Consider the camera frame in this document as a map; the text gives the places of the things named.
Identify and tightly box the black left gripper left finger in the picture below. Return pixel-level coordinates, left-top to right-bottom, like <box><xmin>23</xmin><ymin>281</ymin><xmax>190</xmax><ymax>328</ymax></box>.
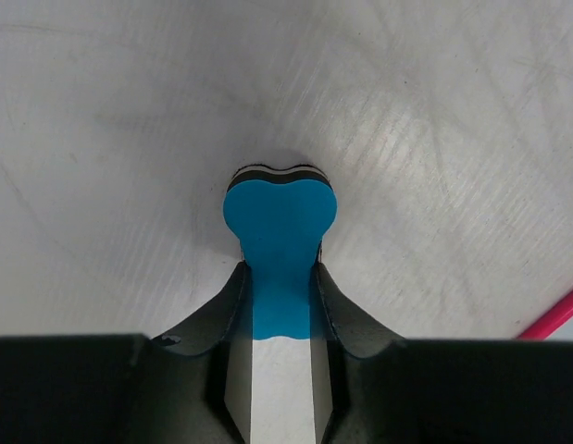
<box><xmin>0</xmin><ymin>263</ymin><xmax>253</xmax><ymax>443</ymax></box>

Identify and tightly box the pink-framed whiteboard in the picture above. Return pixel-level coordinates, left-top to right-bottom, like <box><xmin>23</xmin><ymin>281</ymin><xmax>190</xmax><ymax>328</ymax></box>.
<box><xmin>517</xmin><ymin>290</ymin><xmax>573</xmax><ymax>340</ymax></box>

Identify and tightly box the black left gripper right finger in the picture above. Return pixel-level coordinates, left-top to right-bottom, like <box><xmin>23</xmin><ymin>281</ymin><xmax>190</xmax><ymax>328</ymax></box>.
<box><xmin>309</xmin><ymin>264</ymin><xmax>573</xmax><ymax>443</ymax></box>

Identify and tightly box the blue bone-shaped eraser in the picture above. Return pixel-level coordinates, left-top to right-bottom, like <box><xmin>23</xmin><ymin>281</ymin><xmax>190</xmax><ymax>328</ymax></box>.
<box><xmin>222</xmin><ymin>164</ymin><xmax>337</xmax><ymax>340</ymax></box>

